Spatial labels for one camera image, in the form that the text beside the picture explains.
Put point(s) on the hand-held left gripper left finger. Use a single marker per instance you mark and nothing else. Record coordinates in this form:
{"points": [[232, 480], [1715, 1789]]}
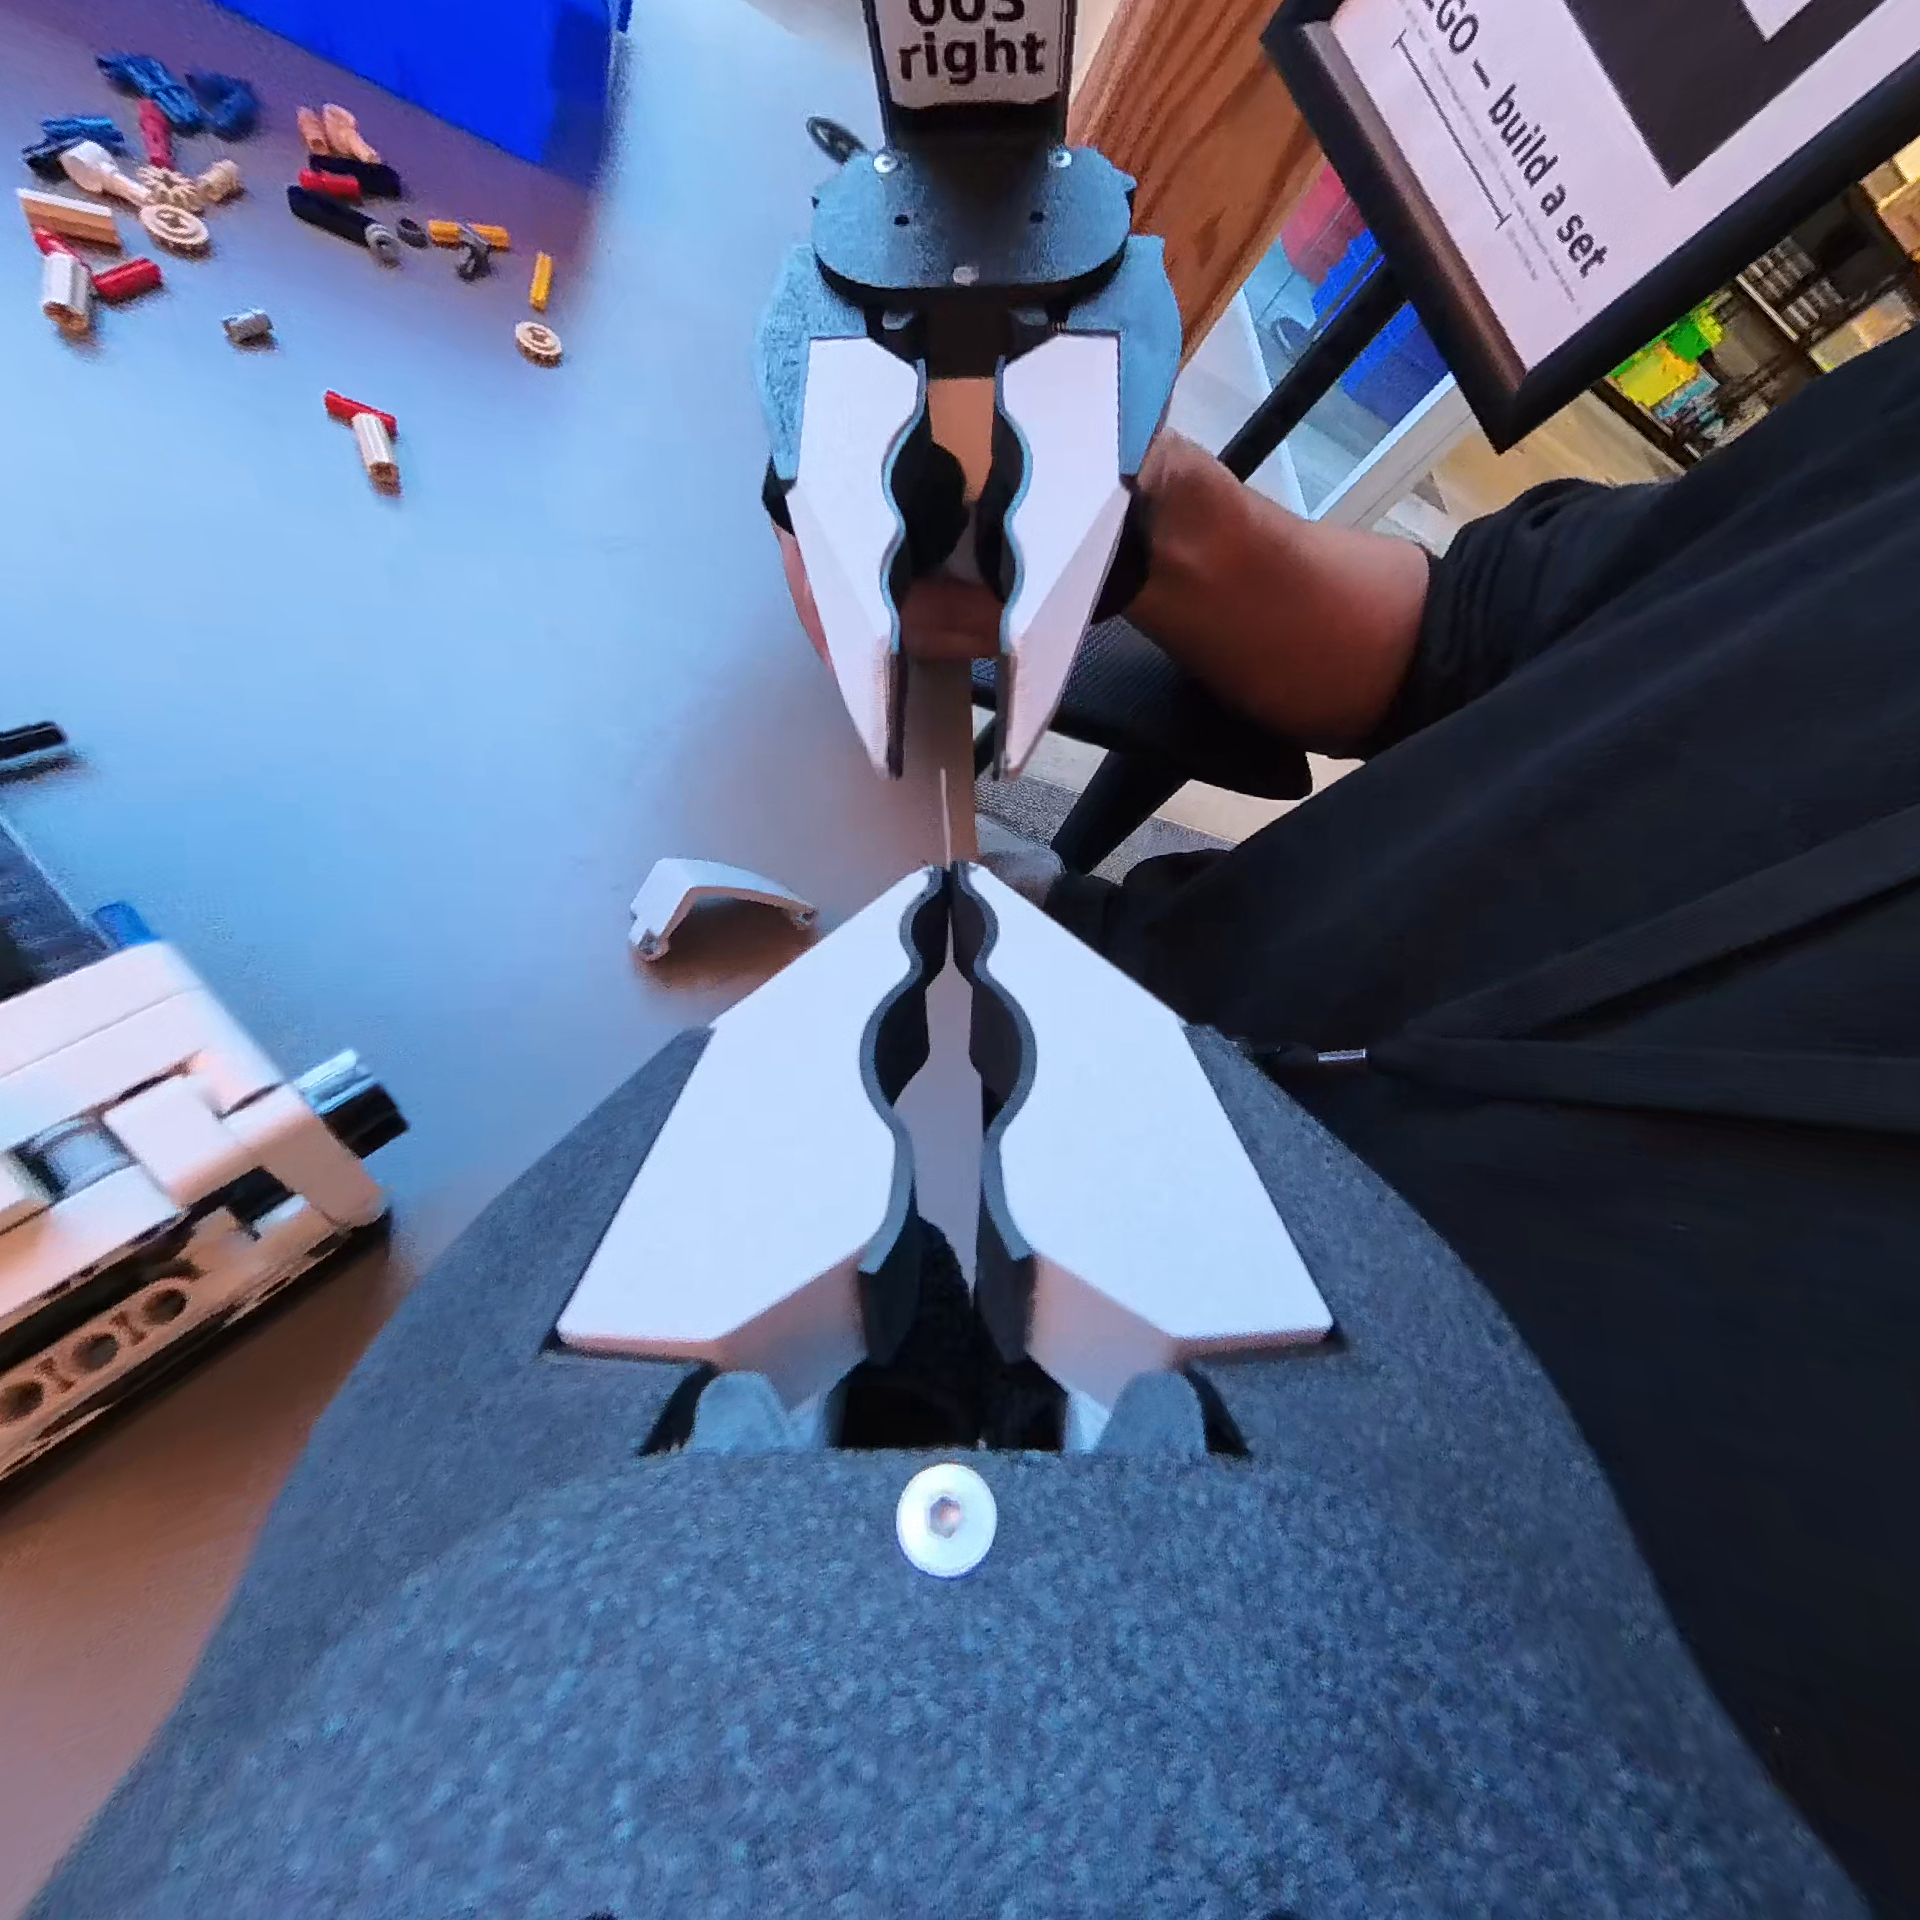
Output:
{"points": [[735, 1154]]}

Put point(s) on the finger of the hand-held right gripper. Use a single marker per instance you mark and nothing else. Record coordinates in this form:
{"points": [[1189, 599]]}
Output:
{"points": [[848, 511], [1072, 511]]}

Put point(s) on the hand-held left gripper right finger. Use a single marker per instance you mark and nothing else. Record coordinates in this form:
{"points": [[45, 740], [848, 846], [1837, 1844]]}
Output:
{"points": [[1155, 1154]]}

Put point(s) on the thin white sheet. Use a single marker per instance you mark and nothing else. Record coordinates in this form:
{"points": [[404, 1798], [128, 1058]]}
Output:
{"points": [[945, 818]]}

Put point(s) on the person's right forearm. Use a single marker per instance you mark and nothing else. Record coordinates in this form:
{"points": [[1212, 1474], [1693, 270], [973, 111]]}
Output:
{"points": [[1531, 615]]}

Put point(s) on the white curved lego panel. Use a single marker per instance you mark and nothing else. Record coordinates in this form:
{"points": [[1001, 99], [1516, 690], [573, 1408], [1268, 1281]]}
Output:
{"points": [[704, 884]]}

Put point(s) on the white lego model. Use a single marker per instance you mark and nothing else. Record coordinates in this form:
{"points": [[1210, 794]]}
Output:
{"points": [[151, 1035]]}

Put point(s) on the scattered small lego pieces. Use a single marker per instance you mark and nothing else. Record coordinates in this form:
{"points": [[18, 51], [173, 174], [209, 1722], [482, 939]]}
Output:
{"points": [[173, 224]]}

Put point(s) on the person's right hand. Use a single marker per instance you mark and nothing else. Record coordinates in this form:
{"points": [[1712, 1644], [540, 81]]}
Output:
{"points": [[1215, 584]]}

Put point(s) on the black sign stand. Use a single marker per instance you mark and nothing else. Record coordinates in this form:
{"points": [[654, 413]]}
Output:
{"points": [[1305, 382]]}

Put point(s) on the black framed sign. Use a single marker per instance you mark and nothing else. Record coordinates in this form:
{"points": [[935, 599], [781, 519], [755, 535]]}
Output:
{"points": [[1500, 194]]}

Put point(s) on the blue plastic bin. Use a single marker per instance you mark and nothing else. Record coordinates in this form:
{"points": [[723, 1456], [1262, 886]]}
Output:
{"points": [[451, 61]]}

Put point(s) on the shelf with colourful boxes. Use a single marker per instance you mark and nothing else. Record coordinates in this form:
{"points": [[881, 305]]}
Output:
{"points": [[1755, 331]]}

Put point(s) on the black bar-shaped object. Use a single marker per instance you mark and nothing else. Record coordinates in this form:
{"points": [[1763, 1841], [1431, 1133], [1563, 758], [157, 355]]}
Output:
{"points": [[31, 743]]}

